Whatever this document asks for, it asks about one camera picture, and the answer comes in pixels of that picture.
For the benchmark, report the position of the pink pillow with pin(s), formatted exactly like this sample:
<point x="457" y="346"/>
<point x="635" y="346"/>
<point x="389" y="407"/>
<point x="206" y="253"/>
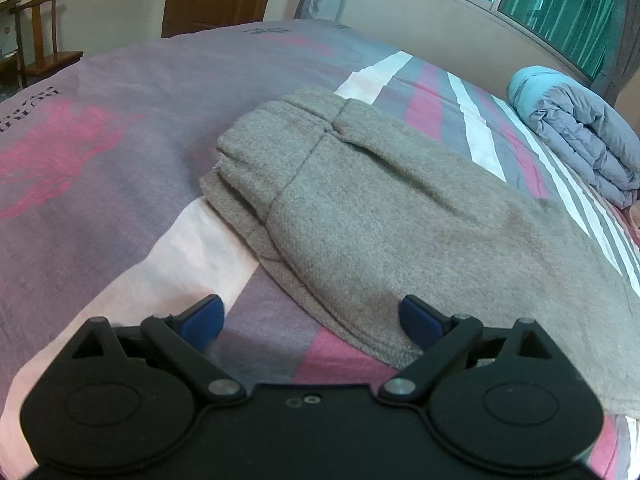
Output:
<point x="634" y="222"/>

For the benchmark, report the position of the folded blue grey quilt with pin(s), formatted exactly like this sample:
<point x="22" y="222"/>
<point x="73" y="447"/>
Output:
<point x="575" y="125"/>

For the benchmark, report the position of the wooden chair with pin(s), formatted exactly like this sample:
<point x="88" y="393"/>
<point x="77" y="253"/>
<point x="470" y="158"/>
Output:
<point x="50" y="60"/>

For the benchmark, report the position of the window with green glass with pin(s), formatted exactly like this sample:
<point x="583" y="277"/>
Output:
<point x="550" y="5"/>

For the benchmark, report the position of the striped pink grey bed sheet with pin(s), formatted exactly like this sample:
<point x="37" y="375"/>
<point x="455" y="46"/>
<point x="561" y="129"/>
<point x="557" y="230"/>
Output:
<point x="100" y="160"/>

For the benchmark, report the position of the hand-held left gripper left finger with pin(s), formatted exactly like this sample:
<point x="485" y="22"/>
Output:
<point x="202" y="321"/>

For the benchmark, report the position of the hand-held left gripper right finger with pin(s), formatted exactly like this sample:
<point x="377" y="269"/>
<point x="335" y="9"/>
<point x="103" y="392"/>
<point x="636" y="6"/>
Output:
<point x="415" y="318"/>

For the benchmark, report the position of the grey pants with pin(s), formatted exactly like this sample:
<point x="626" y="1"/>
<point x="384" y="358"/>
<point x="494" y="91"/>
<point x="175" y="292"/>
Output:
<point x="375" y="210"/>

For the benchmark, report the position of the dark wooden table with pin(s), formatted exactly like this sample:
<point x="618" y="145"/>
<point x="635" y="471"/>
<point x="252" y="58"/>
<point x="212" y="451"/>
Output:
<point x="7" y="67"/>

